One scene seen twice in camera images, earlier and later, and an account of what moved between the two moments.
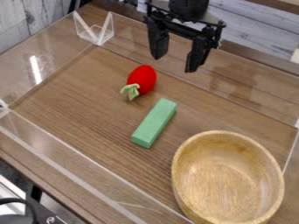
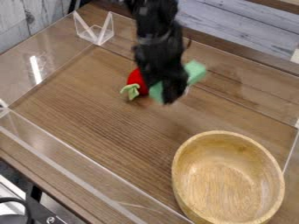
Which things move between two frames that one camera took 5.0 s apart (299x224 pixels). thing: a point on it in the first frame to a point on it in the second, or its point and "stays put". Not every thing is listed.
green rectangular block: (152, 125) to (195, 72)
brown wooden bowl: (227, 179) stays put
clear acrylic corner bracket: (95, 33) stays put
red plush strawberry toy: (140, 80) stays put
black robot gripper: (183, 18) to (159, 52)
